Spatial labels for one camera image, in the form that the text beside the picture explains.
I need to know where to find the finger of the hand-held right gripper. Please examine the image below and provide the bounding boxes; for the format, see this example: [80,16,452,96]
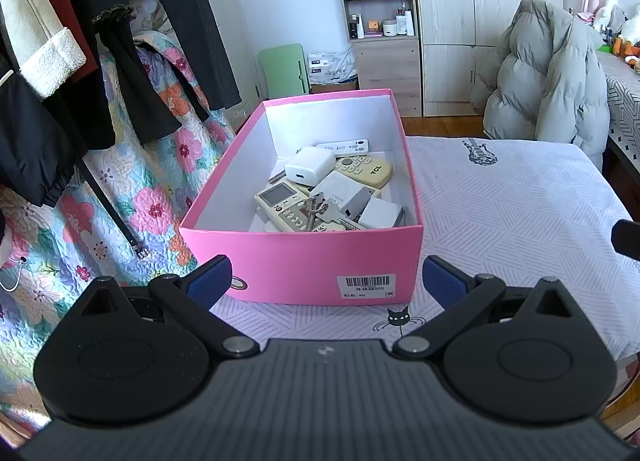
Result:
[611,219,640,260]

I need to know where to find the white tissue packs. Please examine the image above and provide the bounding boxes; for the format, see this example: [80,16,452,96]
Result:
[306,48,357,83]

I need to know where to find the cardboard box with label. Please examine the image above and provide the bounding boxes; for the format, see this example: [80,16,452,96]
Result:
[309,80,360,94]

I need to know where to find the floral quilt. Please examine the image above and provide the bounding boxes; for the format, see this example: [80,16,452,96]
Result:
[0,30,237,444]

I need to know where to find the white charger block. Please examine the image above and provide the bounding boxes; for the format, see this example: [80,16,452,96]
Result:
[309,169,372,220]
[358,196,406,230]
[284,146,335,187]

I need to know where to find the cream remote with pink buttons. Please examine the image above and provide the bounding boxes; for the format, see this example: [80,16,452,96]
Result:
[253,179,321,233]

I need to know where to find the white door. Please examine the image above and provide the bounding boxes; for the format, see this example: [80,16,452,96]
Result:
[219,0,267,108]

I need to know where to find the silver keys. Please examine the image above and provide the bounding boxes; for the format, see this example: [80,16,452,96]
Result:
[298,192,367,233]

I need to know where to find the black belt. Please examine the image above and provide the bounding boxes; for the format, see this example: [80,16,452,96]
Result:
[79,160,149,260]

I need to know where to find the cream fleece coat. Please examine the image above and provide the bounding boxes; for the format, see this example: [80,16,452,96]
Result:
[0,0,87,100]

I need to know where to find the red hanging garment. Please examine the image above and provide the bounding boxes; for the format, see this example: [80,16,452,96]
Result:
[39,0,99,85]

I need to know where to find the pink cardboard box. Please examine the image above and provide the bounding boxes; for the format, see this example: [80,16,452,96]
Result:
[178,88,425,306]

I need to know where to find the black jacket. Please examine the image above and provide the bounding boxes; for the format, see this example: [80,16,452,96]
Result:
[0,15,89,208]

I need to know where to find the light wooden wardrobe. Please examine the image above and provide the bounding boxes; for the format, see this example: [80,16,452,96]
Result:
[407,0,597,118]

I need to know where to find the grey puffer jacket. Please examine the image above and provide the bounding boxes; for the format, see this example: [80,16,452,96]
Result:
[482,0,611,173]

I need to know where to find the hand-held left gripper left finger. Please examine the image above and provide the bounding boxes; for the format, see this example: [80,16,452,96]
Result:
[70,255,261,359]

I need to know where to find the wooden bookshelf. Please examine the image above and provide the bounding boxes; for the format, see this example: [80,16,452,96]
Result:
[332,0,421,118]

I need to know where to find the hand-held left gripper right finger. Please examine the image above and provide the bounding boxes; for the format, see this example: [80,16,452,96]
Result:
[392,255,576,359]

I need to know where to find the geometric patterned desk cloth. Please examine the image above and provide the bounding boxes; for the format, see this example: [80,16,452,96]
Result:
[597,50,640,203]

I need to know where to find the beige air conditioner remote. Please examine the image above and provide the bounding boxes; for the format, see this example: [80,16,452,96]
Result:
[333,156,395,189]

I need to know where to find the black ruffle-cuff garment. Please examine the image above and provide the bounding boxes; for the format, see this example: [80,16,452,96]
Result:
[52,0,184,150]

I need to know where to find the green folding table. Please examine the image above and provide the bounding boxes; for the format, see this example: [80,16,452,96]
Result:
[257,43,307,100]

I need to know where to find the small white remote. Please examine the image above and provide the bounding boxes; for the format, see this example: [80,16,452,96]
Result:
[315,138,370,158]

